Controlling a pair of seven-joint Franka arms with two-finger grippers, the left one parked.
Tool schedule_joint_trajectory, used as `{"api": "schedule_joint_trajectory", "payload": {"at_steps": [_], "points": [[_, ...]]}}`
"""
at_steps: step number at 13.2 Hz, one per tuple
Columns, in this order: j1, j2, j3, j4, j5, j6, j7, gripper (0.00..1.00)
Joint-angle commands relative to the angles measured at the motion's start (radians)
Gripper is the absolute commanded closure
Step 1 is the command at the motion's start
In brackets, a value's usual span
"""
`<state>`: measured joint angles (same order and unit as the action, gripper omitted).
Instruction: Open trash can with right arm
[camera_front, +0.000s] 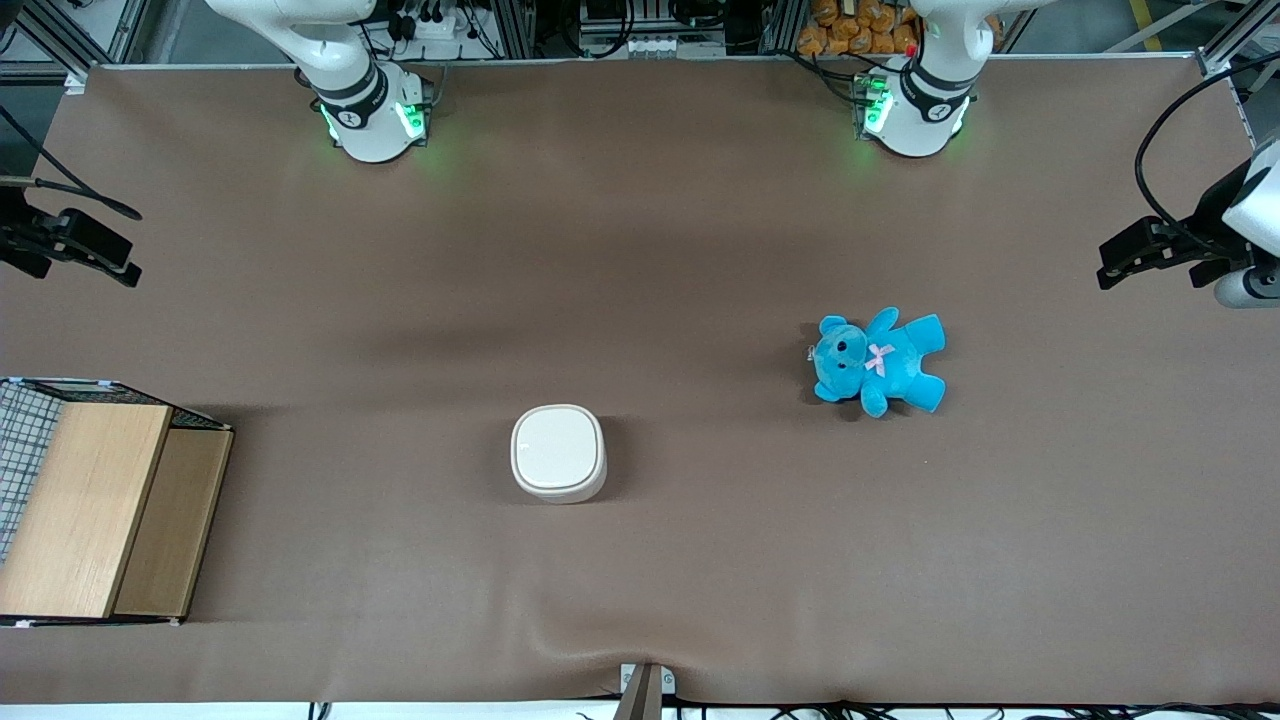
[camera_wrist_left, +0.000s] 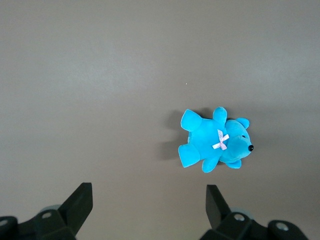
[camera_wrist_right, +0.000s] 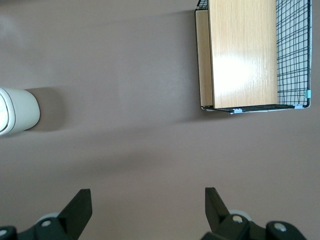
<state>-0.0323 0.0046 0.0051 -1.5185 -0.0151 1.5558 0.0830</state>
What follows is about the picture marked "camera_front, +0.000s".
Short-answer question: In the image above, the aluminium frame post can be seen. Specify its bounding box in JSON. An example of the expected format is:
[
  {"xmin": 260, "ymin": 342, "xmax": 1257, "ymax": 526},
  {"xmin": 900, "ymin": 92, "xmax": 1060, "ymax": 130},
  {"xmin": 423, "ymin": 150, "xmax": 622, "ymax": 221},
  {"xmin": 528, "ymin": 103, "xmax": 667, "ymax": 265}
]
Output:
[
  {"xmin": 490, "ymin": 0, "xmax": 537, "ymax": 59},
  {"xmin": 760, "ymin": 0, "xmax": 803, "ymax": 54}
]

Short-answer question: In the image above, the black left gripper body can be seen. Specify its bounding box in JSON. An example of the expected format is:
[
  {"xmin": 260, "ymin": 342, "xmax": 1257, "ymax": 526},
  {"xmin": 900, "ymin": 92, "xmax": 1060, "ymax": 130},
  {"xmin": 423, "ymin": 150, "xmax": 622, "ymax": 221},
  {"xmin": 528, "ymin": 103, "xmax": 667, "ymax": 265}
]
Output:
[{"xmin": 1160, "ymin": 160, "xmax": 1253, "ymax": 291}]

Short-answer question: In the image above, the brown table mat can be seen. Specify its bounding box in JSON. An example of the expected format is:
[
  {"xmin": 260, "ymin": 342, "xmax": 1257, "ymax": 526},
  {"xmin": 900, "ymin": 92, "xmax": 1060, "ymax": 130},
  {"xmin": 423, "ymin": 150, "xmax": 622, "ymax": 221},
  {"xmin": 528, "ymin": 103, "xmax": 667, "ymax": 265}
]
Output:
[{"xmin": 0, "ymin": 55, "xmax": 1280, "ymax": 707}]

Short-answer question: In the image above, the wooden shelf with wire rack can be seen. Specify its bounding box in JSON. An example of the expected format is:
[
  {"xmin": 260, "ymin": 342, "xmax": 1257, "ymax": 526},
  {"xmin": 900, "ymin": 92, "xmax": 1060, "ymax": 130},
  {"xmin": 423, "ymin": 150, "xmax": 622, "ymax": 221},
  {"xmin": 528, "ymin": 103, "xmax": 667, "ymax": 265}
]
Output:
[{"xmin": 0, "ymin": 377, "xmax": 235, "ymax": 628}]

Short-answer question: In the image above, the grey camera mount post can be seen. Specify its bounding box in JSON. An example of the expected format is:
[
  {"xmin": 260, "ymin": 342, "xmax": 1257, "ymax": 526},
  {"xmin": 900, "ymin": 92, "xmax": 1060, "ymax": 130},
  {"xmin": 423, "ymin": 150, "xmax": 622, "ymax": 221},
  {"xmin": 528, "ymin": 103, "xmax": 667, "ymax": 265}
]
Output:
[{"xmin": 618, "ymin": 662, "xmax": 678, "ymax": 720}]

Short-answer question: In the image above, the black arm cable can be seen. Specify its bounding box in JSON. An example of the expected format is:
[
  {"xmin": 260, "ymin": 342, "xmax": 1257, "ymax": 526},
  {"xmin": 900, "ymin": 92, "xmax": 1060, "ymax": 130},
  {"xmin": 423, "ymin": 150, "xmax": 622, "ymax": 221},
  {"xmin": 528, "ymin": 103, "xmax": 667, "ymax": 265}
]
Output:
[
  {"xmin": 0, "ymin": 105, "xmax": 143, "ymax": 221},
  {"xmin": 1135, "ymin": 50, "xmax": 1280, "ymax": 251}
]

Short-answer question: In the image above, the aluminium frame corner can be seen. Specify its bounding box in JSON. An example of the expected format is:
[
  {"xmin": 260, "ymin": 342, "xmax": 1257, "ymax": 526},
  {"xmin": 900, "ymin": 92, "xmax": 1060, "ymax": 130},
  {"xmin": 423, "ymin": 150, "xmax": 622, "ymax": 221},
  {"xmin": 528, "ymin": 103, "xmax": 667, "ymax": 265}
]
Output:
[
  {"xmin": 0, "ymin": 0, "xmax": 153, "ymax": 89},
  {"xmin": 1197, "ymin": 0, "xmax": 1280, "ymax": 79}
]

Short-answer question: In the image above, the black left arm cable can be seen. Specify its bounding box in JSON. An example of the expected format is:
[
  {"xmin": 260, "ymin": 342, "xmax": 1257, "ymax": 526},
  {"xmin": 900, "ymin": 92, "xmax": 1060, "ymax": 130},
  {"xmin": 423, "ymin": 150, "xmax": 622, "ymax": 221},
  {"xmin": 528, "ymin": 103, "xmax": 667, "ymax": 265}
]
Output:
[{"xmin": 1135, "ymin": 50, "xmax": 1280, "ymax": 251}]

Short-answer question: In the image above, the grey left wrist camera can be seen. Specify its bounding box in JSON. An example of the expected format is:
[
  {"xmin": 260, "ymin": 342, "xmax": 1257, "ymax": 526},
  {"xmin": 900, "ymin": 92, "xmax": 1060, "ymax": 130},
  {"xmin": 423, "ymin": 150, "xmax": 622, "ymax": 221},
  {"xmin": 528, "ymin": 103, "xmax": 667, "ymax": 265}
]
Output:
[{"xmin": 1214, "ymin": 267, "xmax": 1280, "ymax": 309}]

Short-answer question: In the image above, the white trash can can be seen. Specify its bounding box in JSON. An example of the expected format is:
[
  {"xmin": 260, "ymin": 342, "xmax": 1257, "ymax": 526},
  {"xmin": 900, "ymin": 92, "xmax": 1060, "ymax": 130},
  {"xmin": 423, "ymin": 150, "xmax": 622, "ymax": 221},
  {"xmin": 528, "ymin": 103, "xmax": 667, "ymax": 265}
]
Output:
[{"xmin": 510, "ymin": 404, "xmax": 608, "ymax": 504}]

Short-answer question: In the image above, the white trash can lid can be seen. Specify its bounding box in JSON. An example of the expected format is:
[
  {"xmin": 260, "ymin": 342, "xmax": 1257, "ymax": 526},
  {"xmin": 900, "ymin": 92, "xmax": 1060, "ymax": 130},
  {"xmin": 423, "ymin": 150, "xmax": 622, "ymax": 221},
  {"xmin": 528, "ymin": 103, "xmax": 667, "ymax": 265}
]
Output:
[{"xmin": 512, "ymin": 404, "xmax": 604, "ymax": 492}]

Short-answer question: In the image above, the white power strip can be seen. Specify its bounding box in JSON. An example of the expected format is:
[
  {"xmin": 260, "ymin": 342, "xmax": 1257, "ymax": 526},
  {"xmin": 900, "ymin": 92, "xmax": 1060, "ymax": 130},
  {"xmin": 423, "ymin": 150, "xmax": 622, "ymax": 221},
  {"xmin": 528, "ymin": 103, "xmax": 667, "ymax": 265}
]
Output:
[{"xmin": 398, "ymin": 5, "xmax": 473, "ymax": 41}]

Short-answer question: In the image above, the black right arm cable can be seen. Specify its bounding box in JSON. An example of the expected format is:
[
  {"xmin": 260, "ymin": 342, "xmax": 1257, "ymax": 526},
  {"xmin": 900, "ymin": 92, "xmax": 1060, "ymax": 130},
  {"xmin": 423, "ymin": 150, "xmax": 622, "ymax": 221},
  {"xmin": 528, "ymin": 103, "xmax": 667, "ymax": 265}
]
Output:
[{"xmin": 0, "ymin": 105, "xmax": 143, "ymax": 221}]

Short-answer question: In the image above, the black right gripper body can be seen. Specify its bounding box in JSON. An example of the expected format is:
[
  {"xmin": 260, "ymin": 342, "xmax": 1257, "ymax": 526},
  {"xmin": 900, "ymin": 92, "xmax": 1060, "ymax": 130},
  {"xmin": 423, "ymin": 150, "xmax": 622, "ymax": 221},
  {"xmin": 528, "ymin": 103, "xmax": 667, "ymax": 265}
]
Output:
[{"xmin": 0, "ymin": 183, "xmax": 63, "ymax": 281}]

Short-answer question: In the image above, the blue teddy bear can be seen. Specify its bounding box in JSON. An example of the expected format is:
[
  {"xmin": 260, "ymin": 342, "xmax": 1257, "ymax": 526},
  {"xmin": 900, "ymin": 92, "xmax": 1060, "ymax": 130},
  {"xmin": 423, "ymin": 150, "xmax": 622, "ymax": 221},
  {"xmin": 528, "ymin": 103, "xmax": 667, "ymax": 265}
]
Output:
[{"xmin": 808, "ymin": 307, "xmax": 947, "ymax": 419}]

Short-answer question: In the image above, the orange plush toy pile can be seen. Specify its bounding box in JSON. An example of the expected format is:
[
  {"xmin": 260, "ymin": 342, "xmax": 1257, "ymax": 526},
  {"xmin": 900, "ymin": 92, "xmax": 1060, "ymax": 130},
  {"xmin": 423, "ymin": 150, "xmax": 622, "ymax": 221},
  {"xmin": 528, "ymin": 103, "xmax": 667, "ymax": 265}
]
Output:
[{"xmin": 797, "ymin": 0, "xmax": 921, "ymax": 58}]

